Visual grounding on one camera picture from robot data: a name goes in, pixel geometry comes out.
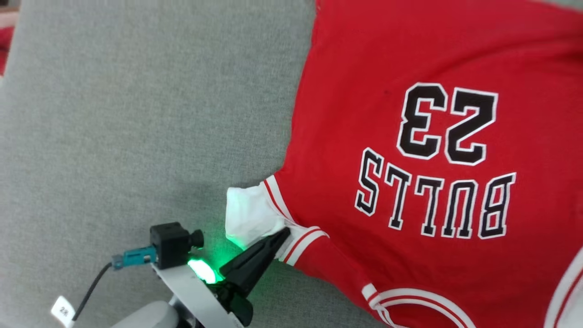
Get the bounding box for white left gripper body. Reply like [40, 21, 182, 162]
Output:
[153, 259, 254, 328]

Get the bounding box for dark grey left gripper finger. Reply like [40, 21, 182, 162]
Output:
[236, 230, 292, 297]
[221, 227, 289, 284]

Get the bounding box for red Bulls basketball jersey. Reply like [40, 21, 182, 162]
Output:
[225, 0, 583, 328]

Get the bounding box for red cloth item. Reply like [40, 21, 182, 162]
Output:
[0, 26, 15, 76]

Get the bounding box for teal cable connector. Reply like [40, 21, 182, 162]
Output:
[112, 246, 158, 270]

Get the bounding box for thin black cable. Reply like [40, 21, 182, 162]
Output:
[72, 262, 114, 320]

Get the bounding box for white cable tag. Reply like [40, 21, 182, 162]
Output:
[51, 296, 76, 328]

